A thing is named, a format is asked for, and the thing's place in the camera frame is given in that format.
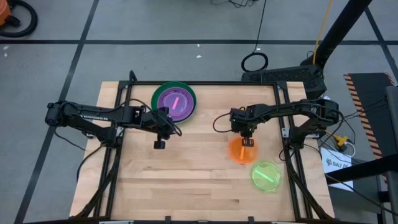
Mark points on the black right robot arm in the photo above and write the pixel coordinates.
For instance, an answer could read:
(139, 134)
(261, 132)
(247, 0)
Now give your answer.
(311, 105)

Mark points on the black camera pole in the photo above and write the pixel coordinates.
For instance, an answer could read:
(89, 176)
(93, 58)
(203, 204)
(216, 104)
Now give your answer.
(339, 28)

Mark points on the dark green plastic plate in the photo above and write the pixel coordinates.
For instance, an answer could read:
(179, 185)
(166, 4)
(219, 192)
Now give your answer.
(174, 84)

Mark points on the black hazard striped ramp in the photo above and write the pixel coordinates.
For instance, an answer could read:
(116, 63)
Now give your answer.
(367, 102)

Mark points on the black perforated box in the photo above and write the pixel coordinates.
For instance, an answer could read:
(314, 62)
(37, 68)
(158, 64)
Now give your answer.
(280, 76)

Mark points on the black aluminium table frame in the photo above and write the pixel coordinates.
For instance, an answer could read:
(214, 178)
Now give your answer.
(202, 83)

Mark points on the transparent pink plastic plate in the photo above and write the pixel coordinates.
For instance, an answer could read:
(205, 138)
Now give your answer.
(183, 99)

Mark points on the white paper label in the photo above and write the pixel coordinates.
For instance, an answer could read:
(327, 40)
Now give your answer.
(332, 163)

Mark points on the black stand leg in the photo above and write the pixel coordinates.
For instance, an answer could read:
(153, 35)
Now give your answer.
(367, 169)

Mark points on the purple plastic plate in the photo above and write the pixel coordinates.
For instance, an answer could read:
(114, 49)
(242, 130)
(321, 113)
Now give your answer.
(191, 105)

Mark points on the yellow plug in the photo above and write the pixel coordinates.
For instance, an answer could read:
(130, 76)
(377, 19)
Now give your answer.
(341, 140)

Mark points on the orange vacuum body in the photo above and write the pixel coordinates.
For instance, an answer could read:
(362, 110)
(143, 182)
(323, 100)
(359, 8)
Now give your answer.
(3, 14)

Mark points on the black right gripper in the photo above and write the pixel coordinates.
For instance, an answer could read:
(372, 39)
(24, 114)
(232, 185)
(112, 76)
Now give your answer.
(241, 119)

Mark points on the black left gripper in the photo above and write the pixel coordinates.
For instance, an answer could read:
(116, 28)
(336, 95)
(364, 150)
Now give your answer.
(155, 119)

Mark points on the grey post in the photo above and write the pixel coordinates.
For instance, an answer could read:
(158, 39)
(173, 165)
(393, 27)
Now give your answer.
(392, 124)

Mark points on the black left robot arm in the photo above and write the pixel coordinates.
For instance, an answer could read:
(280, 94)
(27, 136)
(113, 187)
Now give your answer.
(93, 112)

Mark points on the transparent green plastic plate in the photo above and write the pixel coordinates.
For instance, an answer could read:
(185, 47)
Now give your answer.
(264, 183)

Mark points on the transparent orange plastic plate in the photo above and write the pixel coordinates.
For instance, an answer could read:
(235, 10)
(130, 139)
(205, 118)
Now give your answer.
(236, 152)

